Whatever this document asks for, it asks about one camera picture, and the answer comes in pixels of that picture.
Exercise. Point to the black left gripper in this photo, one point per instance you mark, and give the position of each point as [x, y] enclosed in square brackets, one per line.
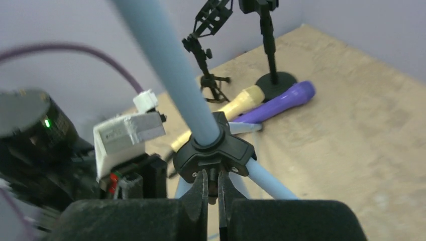
[139, 179]

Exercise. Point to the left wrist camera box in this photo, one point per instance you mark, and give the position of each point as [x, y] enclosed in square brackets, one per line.
[123, 137]

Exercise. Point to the black round-base microphone stand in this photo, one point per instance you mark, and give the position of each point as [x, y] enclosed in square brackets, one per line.
[275, 82]

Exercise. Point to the purple toy microphone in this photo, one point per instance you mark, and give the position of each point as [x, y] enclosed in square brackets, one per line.
[298, 94]

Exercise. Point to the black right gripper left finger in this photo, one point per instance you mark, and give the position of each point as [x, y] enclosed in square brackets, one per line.
[138, 219]

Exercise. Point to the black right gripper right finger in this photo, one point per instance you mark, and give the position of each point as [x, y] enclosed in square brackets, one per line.
[247, 219]

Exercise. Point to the black tripod microphone stand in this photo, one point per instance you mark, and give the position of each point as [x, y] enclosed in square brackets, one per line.
[208, 21]

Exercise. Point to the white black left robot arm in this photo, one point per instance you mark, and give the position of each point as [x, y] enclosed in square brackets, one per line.
[48, 165]

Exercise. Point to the light blue music stand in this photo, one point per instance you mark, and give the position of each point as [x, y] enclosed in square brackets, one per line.
[153, 31]

